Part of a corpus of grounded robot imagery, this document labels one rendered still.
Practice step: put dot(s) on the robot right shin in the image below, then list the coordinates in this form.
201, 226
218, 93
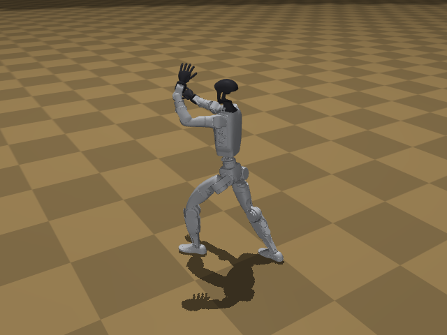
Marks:
262, 230

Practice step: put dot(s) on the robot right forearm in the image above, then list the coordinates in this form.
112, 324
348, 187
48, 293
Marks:
202, 102

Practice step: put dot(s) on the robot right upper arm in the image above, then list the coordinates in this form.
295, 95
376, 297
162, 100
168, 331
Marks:
215, 107

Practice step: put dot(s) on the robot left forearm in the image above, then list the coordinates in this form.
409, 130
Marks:
180, 107

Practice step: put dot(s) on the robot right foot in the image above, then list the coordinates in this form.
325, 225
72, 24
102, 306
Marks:
266, 253

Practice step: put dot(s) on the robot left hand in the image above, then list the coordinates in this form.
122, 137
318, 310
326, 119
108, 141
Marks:
185, 75

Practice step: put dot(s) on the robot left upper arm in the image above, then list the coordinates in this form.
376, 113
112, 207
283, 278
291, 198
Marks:
214, 121

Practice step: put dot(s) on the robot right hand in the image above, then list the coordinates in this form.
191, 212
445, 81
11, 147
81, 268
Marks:
188, 94

